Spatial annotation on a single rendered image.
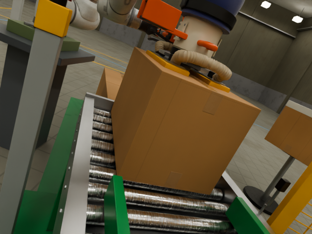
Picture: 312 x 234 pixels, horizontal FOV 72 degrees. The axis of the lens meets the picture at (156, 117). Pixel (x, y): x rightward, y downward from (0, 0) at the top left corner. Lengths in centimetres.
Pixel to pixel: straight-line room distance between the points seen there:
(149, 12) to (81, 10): 102
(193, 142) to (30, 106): 52
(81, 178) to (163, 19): 48
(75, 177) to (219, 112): 49
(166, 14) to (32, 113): 45
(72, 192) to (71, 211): 6
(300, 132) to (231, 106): 140
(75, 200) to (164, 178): 35
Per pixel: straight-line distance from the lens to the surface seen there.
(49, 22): 62
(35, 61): 64
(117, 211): 54
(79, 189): 63
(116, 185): 60
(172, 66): 76
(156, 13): 56
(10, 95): 159
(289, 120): 215
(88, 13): 155
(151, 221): 71
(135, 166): 76
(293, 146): 213
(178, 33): 88
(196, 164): 82
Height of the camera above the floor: 101
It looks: 18 degrees down
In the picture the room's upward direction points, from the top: 24 degrees clockwise
